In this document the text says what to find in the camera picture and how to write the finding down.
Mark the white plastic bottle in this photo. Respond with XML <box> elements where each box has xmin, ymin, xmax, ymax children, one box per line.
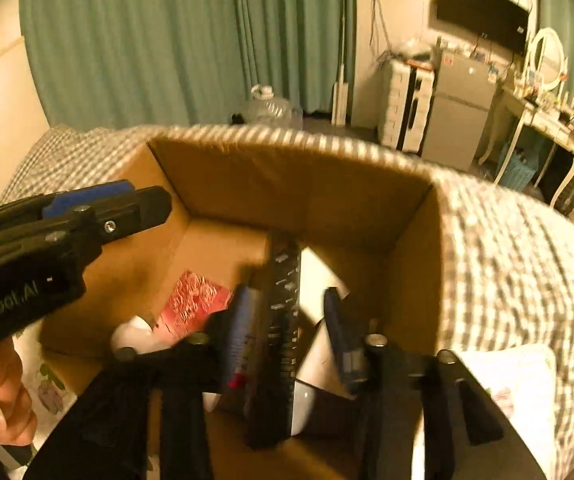
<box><xmin>110</xmin><ymin>315</ymin><xmax>169</xmax><ymax>360</ymax></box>

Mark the red patterned card case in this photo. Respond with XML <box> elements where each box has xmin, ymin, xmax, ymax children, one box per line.
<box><xmin>153</xmin><ymin>270</ymin><xmax>232</xmax><ymax>346</ymax></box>

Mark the white power bank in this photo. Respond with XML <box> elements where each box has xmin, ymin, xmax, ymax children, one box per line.
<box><xmin>296</xmin><ymin>247</ymin><xmax>354</xmax><ymax>400</ymax></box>

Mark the light blue earbuds case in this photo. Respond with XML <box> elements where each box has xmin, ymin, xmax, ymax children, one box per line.
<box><xmin>201</xmin><ymin>378</ymin><xmax>319</xmax><ymax>437</ymax></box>

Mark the black remote control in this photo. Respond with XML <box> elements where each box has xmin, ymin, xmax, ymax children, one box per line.
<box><xmin>246</xmin><ymin>232</ymin><xmax>300</xmax><ymax>450</ymax></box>

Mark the white bottle red label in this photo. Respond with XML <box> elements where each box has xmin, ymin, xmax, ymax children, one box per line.
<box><xmin>227</xmin><ymin>368</ymin><xmax>248</xmax><ymax>390</ymax></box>

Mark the person's left hand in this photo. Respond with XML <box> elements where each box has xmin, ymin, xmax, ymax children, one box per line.
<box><xmin>0</xmin><ymin>337</ymin><xmax>38</xmax><ymax>446</ymax></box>

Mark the floral white quilt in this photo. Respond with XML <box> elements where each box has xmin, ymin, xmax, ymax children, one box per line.
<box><xmin>0</xmin><ymin>318</ymin><xmax>560</xmax><ymax>480</ymax></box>

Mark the teal curtain left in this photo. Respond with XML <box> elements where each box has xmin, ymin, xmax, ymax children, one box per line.
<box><xmin>19</xmin><ymin>0</ymin><xmax>355</xmax><ymax>131</ymax></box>

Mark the grey checkered bedsheet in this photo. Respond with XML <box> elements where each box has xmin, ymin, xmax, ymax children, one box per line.
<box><xmin>1</xmin><ymin>125</ymin><xmax>574</xmax><ymax>479</ymax></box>

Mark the brown cardboard box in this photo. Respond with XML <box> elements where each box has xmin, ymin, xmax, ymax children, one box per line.
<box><xmin>29</xmin><ymin>139</ymin><xmax>446</xmax><ymax>479</ymax></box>

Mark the clear water jug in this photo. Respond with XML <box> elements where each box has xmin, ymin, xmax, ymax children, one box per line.
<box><xmin>243</xmin><ymin>84</ymin><xmax>303</xmax><ymax>130</ymax></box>

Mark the blue laundry basket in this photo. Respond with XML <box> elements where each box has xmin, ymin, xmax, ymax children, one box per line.
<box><xmin>500</xmin><ymin>145</ymin><xmax>540</xmax><ymax>192</ymax></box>

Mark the white mop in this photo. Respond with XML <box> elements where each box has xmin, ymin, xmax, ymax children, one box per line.
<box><xmin>331</xmin><ymin>0</ymin><xmax>349</xmax><ymax>128</ymax></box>

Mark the white dressing table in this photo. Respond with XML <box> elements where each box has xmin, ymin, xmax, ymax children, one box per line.
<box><xmin>473</xmin><ymin>88</ymin><xmax>574</xmax><ymax>212</ymax></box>

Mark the grey small refrigerator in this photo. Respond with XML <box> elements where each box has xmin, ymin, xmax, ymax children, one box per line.
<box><xmin>421</xmin><ymin>50</ymin><xmax>495</xmax><ymax>171</ymax></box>

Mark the white suitcase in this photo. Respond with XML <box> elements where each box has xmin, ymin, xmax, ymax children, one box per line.
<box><xmin>377</xmin><ymin>60</ymin><xmax>434</xmax><ymax>155</ymax></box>

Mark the oval white vanity mirror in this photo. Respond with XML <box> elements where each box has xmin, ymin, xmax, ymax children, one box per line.
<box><xmin>526</xmin><ymin>27</ymin><xmax>568</xmax><ymax>91</ymax></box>

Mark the black wall television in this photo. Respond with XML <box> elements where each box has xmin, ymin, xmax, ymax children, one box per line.
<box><xmin>436</xmin><ymin>0</ymin><xmax>530</xmax><ymax>55</ymax></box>

